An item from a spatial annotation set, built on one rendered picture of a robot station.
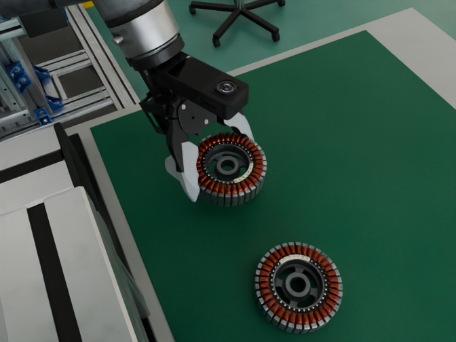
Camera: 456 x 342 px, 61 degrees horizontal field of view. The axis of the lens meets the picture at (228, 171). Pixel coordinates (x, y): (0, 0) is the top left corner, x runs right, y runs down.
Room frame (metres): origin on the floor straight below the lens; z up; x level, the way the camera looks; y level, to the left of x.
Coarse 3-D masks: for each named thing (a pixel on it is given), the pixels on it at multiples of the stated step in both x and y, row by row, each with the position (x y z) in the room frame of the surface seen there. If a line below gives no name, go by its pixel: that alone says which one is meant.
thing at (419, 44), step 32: (352, 32) 0.71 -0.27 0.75; (384, 32) 0.71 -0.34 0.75; (416, 32) 0.71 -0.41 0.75; (256, 64) 0.61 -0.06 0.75; (416, 64) 0.61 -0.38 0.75; (448, 64) 0.61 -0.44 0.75; (448, 96) 0.52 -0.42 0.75; (96, 160) 0.37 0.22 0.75; (128, 256) 0.20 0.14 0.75; (160, 320) 0.11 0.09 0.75
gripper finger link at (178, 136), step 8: (168, 120) 0.32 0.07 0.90; (176, 120) 0.32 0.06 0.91; (168, 128) 0.32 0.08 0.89; (176, 128) 0.31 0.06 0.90; (168, 136) 0.31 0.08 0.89; (176, 136) 0.31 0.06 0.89; (184, 136) 0.31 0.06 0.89; (168, 144) 0.30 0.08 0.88; (176, 144) 0.30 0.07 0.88; (176, 152) 0.29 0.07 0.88; (176, 160) 0.29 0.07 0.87; (176, 168) 0.29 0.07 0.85
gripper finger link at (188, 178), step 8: (184, 144) 0.30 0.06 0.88; (192, 144) 0.31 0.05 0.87; (184, 152) 0.30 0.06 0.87; (192, 152) 0.30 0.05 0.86; (168, 160) 0.31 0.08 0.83; (184, 160) 0.29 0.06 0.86; (192, 160) 0.29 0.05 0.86; (168, 168) 0.31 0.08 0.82; (184, 168) 0.28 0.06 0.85; (192, 168) 0.29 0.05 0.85; (176, 176) 0.29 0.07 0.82; (184, 176) 0.28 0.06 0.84; (192, 176) 0.28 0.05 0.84; (184, 184) 0.27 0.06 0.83; (192, 184) 0.27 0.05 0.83; (192, 192) 0.27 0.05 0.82; (192, 200) 0.26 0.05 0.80
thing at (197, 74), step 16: (160, 64) 0.36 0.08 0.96; (176, 64) 0.36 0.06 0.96; (192, 64) 0.36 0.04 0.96; (208, 64) 0.36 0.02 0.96; (160, 80) 0.35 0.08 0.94; (176, 80) 0.34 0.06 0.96; (192, 80) 0.33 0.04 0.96; (208, 80) 0.33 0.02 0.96; (224, 80) 0.33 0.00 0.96; (240, 80) 0.33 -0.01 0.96; (192, 96) 0.32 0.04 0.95; (208, 96) 0.31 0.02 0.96; (224, 96) 0.31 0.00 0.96; (240, 96) 0.31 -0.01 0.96; (224, 112) 0.29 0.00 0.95
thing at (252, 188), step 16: (208, 144) 0.34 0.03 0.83; (224, 144) 0.35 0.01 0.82; (240, 144) 0.35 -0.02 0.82; (256, 144) 0.35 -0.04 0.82; (208, 160) 0.33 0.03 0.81; (224, 160) 0.32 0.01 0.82; (240, 160) 0.33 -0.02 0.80; (256, 160) 0.31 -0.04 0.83; (208, 176) 0.29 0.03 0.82; (224, 176) 0.30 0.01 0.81; (256, 176) 0.29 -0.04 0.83; (208, 192) 0.26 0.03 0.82; (224, 192) 0.26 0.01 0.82; (240, 192) 0.27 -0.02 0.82; (256, 192) 0.28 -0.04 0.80
